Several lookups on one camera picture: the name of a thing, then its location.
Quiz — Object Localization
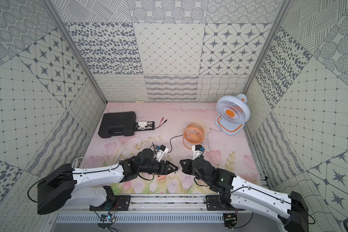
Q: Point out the left green circuit board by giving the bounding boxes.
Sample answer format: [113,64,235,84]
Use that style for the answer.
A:
[99,214,116,227]

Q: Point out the black USB cable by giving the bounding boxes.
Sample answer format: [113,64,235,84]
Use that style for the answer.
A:
[150,134,186,154]

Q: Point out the black tray with white adapter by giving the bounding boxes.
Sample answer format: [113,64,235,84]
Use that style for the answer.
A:
[135,121,155,131]

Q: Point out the white and orange fan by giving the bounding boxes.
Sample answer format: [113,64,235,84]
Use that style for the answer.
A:
[215,94,251,136]

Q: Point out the aluminium mounting rail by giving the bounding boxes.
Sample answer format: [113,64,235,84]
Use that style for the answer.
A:
[50,193,279,215]

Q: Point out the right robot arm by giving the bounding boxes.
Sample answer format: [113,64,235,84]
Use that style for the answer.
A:
[180,156,309,232]

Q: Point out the pink power strip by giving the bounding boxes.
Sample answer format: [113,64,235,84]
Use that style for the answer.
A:
[157,175,166,181]

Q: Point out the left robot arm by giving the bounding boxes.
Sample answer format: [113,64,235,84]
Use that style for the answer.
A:
[37,148,178,215]

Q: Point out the red and black test leads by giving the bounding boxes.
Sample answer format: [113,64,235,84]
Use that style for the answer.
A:
[156,117,167,129]

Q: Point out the white power strip cable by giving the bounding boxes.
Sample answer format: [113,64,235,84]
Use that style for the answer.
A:
[71,137,154,175]

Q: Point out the black plastic tool case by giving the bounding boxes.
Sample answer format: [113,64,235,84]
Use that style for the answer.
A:
[98,111,136,138]

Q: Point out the right circuit board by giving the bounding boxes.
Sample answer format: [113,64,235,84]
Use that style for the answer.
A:
[223,214,238,229]

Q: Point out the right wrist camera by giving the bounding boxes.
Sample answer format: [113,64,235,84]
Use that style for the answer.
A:
[191,145,205,160]

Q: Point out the white fan cord with plug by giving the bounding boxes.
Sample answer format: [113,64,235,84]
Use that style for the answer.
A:
[204,127,221,154]

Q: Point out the small orange desk fan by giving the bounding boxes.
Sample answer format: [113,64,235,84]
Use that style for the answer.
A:
[182,123,205,150]

